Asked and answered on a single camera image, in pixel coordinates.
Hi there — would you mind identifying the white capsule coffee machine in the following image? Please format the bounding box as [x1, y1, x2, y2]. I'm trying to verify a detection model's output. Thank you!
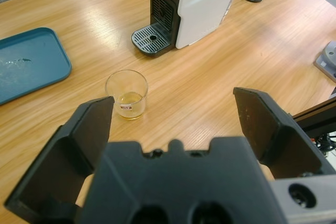
[131, 0, 242, 58]

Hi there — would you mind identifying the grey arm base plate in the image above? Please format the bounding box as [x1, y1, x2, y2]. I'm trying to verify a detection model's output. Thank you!
[313, 41, 336, 83]

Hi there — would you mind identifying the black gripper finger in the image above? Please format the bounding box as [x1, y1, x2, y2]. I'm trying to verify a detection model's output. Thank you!
[233, 87, 336, 182]
[5, 95, 115, 222]

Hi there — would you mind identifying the teal plastic tray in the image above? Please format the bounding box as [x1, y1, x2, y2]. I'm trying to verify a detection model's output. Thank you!
[0, 27, 72, 106]

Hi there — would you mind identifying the black mount cable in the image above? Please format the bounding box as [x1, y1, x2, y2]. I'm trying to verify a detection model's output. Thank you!
[313, 134, 336, 156]

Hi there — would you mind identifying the clear glass cup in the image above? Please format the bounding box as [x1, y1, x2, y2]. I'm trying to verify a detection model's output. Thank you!
[105, 69, 149, 120]

